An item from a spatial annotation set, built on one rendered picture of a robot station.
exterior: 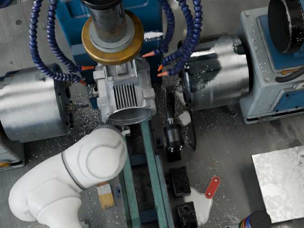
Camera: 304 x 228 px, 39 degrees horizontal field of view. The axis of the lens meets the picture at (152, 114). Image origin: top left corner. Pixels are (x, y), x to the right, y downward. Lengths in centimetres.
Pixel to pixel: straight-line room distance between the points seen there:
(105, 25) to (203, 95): 44
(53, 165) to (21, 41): 106
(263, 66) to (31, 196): 83
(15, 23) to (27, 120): 69
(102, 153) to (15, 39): 116
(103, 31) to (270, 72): 56
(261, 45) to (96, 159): 76
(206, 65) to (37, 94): 55
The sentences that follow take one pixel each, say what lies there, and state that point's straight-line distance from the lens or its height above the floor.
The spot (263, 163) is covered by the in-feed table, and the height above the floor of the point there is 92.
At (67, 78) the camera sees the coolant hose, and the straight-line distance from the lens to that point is 138.
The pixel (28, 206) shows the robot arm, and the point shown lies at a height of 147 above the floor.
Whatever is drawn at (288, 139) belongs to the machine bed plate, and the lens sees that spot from 175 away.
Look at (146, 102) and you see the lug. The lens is 143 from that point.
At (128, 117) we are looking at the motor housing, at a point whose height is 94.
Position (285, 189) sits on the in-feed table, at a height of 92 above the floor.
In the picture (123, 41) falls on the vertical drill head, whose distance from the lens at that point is 123.
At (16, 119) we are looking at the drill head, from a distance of 145.
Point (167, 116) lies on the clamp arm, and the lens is 146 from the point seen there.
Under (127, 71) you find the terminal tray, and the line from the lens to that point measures 146.
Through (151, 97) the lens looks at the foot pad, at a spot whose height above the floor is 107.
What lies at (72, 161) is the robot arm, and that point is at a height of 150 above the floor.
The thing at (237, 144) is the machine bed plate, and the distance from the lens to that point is 171.
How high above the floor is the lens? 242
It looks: 69 degrees down
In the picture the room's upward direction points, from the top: 6 degrees counter-clockwise
